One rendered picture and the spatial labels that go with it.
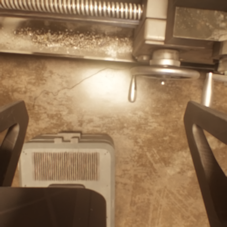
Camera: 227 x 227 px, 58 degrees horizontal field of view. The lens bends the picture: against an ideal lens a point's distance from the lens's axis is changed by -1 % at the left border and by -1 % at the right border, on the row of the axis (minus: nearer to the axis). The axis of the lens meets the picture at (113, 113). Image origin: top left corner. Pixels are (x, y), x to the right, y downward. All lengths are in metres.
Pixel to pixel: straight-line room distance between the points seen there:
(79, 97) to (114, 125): 0.29
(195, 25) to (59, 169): 0.94
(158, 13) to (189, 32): 0.11
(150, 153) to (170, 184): 0.26
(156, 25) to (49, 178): 0.94
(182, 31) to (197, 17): 0.04
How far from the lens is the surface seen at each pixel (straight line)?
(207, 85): 0.48
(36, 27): 1.01
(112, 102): 1.33
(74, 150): 1.13
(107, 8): 0.63
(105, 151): 1.12
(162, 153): 1.44
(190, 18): 0.50
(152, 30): 0.55
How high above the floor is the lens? 1.33
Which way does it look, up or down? 83 degrees down
